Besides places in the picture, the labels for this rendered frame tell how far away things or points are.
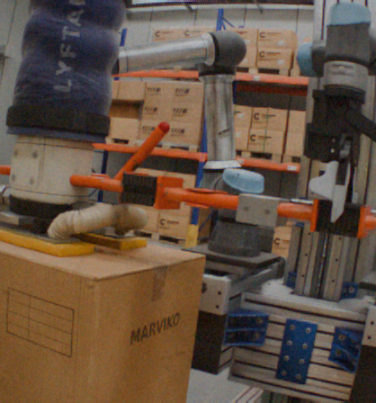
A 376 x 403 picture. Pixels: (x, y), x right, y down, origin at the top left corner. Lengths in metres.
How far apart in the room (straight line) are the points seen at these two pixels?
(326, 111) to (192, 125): 8.10
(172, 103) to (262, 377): 7.95
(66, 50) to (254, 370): 0.96
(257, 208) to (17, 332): 0.46
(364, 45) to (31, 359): 0.76
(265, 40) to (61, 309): 8.16
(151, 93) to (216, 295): 8.21
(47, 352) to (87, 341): 0.09
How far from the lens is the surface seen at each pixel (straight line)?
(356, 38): 0.84
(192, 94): 9.00
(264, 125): 8.49
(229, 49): 1.44
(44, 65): 1.02
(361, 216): 0.78
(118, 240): 1.05
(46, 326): 0.86
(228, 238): 1.42
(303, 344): 1.38
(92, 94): 1.02
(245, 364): 1.46
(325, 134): 0.81
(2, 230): 1.01
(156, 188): 0.90
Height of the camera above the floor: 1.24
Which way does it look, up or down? 3 degrees down
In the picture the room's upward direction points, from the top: 7 degrees clockwise
